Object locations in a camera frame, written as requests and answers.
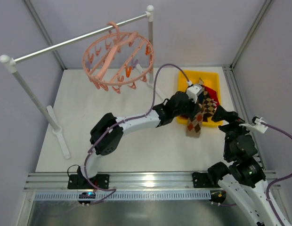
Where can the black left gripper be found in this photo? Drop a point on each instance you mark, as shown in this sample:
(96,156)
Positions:
(196,108)

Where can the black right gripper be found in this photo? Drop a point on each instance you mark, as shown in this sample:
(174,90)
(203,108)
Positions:
(227,117)

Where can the red sock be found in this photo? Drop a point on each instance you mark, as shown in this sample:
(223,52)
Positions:
(213,95)

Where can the tan orange argyle sock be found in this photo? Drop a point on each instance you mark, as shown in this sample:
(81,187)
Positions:
(194,125)

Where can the beige maroon striped sock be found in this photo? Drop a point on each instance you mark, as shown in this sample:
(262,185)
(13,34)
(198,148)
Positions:
(201,82)

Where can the pink round clip hanger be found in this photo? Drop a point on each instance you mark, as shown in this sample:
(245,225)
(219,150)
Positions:
(118,59)

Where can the brown argyle sock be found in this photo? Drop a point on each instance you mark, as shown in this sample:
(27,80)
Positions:
(208,106)

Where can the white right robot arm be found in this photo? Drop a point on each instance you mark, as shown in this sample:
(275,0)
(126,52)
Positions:
(244,180)

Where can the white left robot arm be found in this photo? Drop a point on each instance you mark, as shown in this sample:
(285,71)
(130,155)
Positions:
(107,133)

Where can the yellow plastic tray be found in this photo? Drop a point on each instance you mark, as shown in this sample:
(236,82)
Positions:
(210,79)

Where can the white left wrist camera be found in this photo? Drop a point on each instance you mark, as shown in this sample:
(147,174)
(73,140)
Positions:
(193,91)

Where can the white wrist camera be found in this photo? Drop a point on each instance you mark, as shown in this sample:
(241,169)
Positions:
(193,91)
(257,125)

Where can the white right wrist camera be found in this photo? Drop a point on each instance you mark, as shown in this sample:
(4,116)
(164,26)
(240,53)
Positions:
(257,125)

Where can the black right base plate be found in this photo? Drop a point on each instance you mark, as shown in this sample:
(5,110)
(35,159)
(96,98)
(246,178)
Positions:
(201,180)

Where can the white slotted cable duct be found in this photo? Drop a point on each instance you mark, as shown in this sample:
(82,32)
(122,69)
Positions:
(124,196)

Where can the aluminium rail frame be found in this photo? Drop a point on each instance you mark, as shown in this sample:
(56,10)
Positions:
(147,159)

